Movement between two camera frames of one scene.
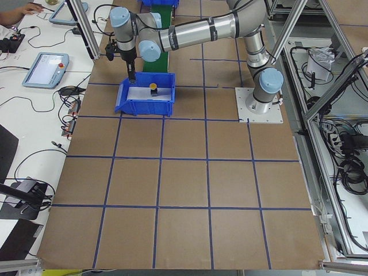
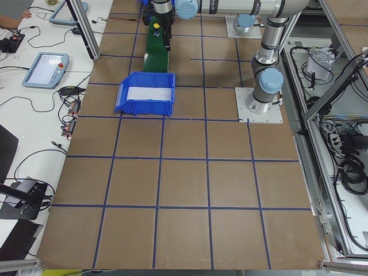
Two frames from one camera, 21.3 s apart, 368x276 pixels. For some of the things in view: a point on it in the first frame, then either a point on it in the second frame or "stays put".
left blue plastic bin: [152, 94] stays put
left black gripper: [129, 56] to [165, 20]
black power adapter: [75, 30] stays put
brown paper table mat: [198, 190] stays put
